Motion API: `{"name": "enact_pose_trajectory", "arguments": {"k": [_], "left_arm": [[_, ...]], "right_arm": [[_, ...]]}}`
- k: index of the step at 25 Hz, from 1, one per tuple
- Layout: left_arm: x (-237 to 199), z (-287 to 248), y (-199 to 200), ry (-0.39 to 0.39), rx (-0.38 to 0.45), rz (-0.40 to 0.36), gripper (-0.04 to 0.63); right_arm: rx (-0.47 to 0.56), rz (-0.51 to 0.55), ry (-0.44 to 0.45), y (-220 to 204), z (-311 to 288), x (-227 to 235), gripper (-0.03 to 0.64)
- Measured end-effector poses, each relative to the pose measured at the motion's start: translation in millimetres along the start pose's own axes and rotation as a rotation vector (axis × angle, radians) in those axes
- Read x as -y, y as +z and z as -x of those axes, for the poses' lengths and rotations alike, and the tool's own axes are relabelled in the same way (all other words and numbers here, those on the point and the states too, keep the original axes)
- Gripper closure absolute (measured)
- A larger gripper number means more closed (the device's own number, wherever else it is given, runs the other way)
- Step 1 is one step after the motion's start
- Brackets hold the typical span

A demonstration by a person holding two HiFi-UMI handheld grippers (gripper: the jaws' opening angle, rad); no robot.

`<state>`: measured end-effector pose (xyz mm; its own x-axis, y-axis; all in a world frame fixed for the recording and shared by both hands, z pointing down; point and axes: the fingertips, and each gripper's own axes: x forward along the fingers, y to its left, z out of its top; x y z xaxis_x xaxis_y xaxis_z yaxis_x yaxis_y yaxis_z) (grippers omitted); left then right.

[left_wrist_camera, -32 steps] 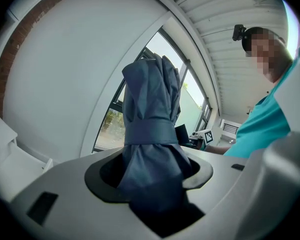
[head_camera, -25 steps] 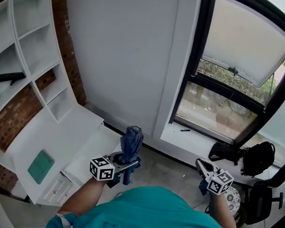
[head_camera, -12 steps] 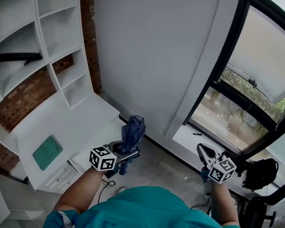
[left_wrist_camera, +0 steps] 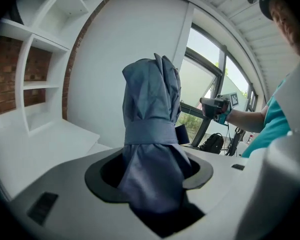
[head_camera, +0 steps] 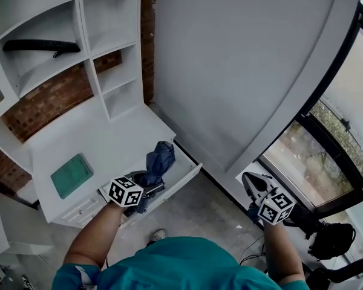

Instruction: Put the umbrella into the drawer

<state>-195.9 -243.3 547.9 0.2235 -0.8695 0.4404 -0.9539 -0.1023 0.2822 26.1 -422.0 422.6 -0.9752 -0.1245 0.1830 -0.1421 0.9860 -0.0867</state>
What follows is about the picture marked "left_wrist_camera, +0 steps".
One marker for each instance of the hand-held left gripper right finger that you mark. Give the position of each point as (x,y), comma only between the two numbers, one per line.
(202,174)

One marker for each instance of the black backpack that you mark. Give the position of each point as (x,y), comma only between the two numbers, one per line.
(213,142)

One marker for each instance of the white desk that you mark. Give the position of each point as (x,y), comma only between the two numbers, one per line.
(50,139)

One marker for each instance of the white shelf unit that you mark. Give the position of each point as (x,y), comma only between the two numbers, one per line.
(55,16)

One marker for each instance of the person's right forearm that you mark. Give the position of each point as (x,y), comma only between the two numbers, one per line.
(247,120)

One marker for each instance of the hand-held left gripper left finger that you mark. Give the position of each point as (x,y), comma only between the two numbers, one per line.
(102,184)

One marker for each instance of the dark-framed window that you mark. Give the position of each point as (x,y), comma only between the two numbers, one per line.
(205,66)

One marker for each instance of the person's teal shirt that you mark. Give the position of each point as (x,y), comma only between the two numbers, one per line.
(272,126)

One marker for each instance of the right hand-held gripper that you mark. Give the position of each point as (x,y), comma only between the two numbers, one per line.
(215,106)

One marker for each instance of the person's head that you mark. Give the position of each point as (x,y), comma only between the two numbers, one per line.
(287,19)

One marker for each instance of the blue-grey cloth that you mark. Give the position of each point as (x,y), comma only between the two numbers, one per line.
(152,104)

